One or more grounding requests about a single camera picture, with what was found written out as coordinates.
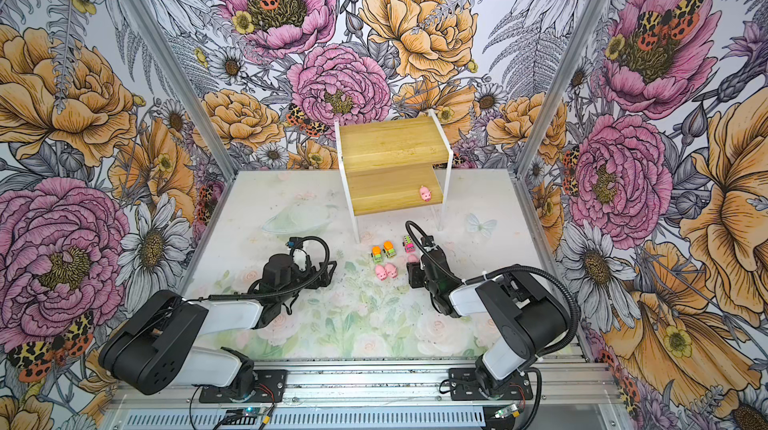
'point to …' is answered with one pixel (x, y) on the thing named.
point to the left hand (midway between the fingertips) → (323, 270)
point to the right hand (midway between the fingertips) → (415, 272)
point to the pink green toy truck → (408, 244)
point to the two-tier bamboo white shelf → (394, 165)
